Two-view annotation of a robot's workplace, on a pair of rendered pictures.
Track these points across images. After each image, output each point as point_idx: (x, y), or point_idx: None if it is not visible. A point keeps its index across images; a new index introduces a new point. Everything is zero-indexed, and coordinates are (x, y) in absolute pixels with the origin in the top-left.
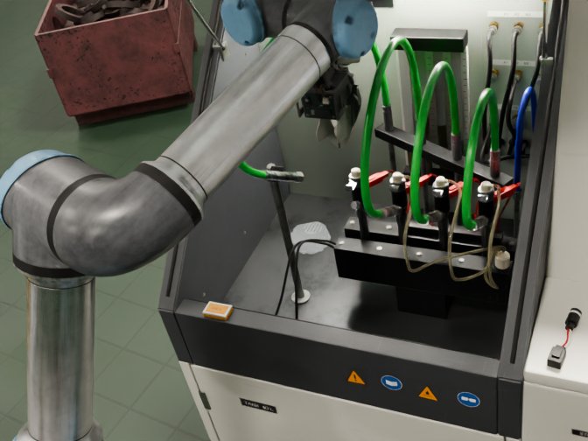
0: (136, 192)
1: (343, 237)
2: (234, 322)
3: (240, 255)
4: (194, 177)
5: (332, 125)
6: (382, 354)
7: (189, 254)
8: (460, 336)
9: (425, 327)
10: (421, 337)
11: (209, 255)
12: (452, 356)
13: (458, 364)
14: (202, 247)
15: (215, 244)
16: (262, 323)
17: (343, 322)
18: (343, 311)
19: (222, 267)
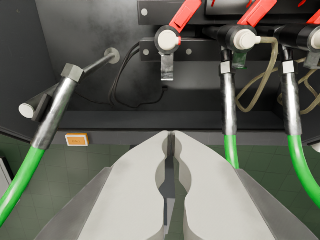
0: None
1: (144, 42)
2: (95, 143)
3: (33, 31)
4: None
5: (160, 185)
6: (212, 145)
7: (13, 122)
8: (245, 64)
9: (218, 62)
10: (216, 72)
11: (21, 85)
12: (262, 137)
13: (266, 142)
14: (12, 97)
15: (15, 72)
16: (116, 139)
17: (155, 72)
18: (152, 62)
19: (35, 65)
